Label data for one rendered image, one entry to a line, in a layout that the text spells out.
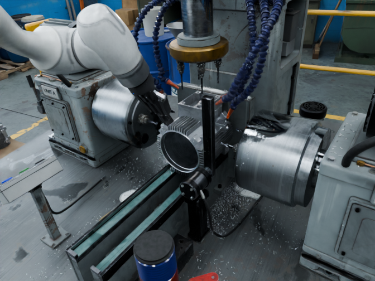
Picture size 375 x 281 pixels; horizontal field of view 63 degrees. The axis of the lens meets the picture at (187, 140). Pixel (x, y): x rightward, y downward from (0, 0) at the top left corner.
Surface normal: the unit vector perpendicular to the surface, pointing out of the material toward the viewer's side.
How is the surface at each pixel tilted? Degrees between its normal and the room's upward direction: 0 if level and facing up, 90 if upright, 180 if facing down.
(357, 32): 86
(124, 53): 102
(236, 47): 90
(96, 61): 118
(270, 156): 58
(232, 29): 90
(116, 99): 43
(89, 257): 90
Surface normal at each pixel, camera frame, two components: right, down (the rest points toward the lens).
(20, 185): 0.68, -0.19
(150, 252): -0.06, -0.84
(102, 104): -0.52, -0.05
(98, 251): 0.81, 0.27
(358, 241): -0.58, 0.47
